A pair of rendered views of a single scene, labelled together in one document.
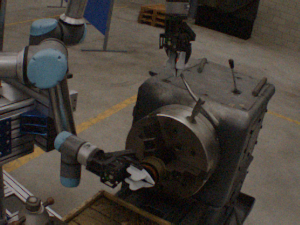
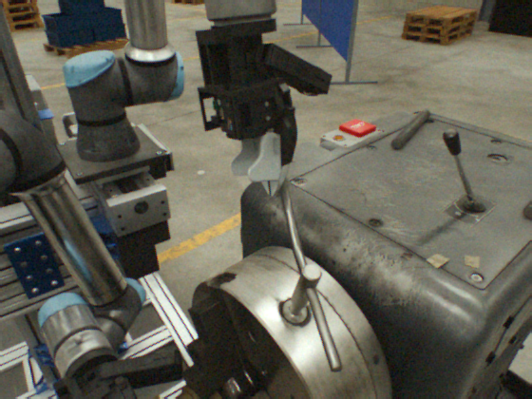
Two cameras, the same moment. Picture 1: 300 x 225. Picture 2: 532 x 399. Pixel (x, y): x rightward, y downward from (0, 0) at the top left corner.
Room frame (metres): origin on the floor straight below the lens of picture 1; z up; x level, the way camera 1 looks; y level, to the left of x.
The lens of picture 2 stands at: (0.79, -0.24, 1.62)
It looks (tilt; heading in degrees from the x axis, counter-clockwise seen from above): 34 degrees down; 24
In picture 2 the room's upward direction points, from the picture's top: straight up
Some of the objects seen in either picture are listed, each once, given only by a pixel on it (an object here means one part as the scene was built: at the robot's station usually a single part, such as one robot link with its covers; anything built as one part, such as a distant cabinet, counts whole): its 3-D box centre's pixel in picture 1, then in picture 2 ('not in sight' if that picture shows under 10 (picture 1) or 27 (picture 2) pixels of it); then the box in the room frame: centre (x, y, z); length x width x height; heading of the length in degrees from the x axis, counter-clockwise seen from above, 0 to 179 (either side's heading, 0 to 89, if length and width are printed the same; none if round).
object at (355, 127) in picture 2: not in sight; (357, 129); (1.64, -0.08, 1.26); 0.06 x 0.06 x 0.02; 65
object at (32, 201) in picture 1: (33, 202); not in sight; (0.62, 0.22, 1.17); 0.04 x 0.04 x 0.03
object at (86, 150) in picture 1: (89, 154); (85, 358); (1.01, 0.16, 1.09); 0.08 x 0.05 x 0.08; 154
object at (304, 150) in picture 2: (161, 74); (306, 159); (1.48, -0.02, 1.24); 0.09 x 0.08 x 0.03; 155
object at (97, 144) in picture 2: not in sight; (104, 130); (1.47, 0.51, 1.21); 0.15 x 0.15 x 0.10
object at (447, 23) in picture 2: (163, 16); (439, 24); (9.35, 0.12, 0.22); 1.25 x 0.86 x 0.44; 160
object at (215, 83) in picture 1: (206, 121); (408, 250); (1.51, -0.25, 1.06); 0.59 x 0.48 x 0.39; 155
